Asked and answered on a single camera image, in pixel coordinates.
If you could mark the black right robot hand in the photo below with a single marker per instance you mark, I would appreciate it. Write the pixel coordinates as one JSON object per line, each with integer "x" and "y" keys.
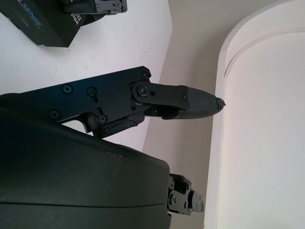
{"x": 71, "y": 179}

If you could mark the white rounded panel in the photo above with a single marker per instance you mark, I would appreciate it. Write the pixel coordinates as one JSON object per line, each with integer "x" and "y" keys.
{"x": 262, "y": 119}

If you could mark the black RealSense box lid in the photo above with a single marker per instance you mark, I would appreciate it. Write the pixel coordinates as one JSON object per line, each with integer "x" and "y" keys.
{"x": 47, "y": 21}

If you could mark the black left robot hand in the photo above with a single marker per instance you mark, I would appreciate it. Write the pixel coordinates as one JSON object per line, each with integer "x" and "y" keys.
{"x": 107, "y": 6}

